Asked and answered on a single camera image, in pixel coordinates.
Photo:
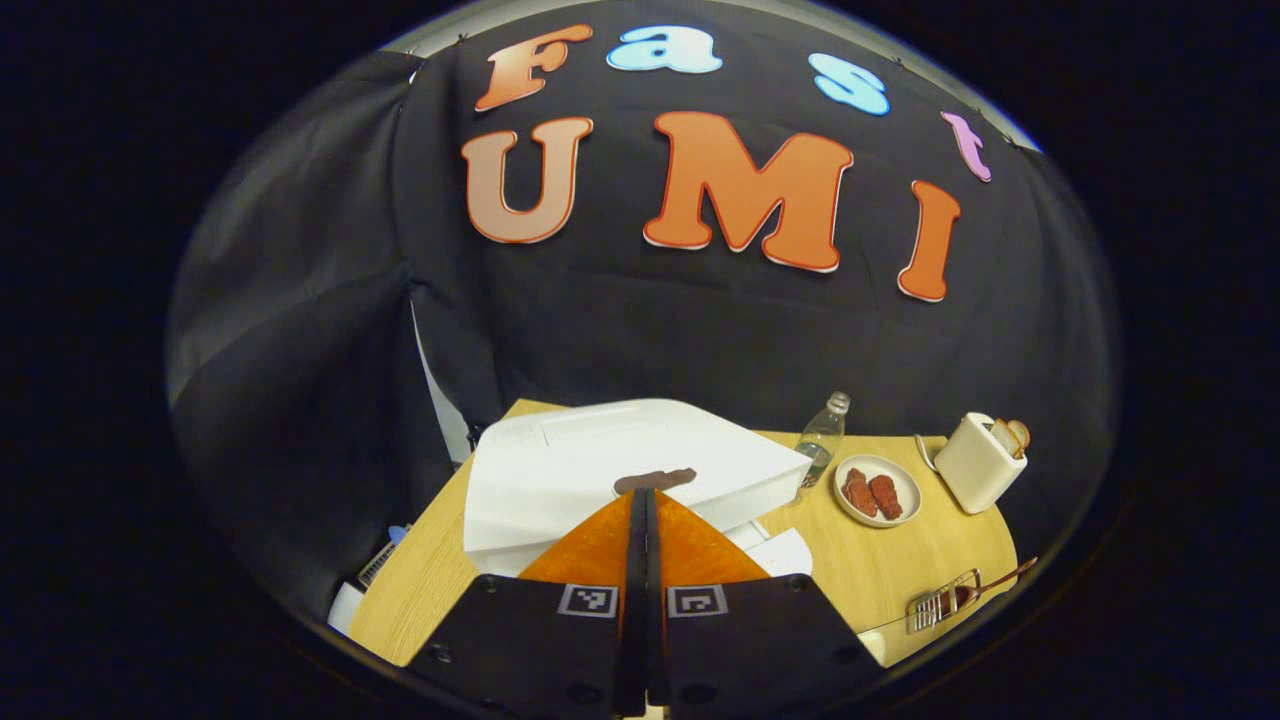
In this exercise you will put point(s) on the white rice cooker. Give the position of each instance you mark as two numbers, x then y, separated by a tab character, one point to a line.
570	460

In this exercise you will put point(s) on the grey ribbed object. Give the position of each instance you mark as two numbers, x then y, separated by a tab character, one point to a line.
378	565

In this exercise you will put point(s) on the white round plate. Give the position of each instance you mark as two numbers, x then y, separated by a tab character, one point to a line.
908	480

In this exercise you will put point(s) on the white toaster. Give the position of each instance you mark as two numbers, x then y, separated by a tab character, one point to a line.
975	470

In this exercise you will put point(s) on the toasted bread slice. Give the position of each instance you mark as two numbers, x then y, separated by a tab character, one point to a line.
1021	432
1003	437

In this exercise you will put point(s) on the clear plastic water bottle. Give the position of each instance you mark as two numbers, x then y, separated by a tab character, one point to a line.
822	440

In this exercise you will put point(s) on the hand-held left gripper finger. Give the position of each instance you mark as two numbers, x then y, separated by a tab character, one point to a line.
638	600
655	600

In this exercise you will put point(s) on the brown wooden spoon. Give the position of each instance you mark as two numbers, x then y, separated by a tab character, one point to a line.
1000	580

